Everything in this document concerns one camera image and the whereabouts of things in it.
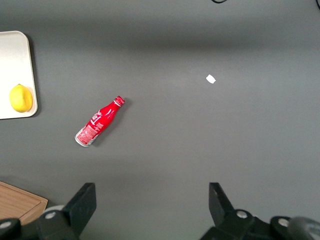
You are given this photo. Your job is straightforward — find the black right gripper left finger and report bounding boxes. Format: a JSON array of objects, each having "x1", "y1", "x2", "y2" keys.
[{"x1": 36, "y1": 182, "x2": 98, "y2": 240}]

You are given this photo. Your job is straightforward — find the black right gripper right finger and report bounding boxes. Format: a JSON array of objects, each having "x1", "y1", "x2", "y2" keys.
[{"x1": 199, "y1": 182, "x2": 259, "y2": 240}]

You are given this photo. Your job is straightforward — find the beige plastic tray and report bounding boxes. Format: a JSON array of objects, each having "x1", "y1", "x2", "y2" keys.
[{"x1": 0, "y1": 30, "x2": 39, "y2": 121}]

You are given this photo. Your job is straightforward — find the wooden drawer cabinet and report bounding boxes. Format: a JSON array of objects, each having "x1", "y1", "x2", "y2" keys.
[{"x1": 0, "y1": 180, "x2": 49, "y2": 226}]

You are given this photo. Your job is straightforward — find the red cola bottle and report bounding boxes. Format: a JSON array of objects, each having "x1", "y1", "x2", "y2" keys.
[{"x1": 74, "y1": 95, "x2": 126, "y2": 148}]

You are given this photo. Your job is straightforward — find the yellow lemon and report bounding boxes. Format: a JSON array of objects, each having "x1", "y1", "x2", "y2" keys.
[{"x1": 9, "y1": 83, "x2": 34, "y2": 114}]

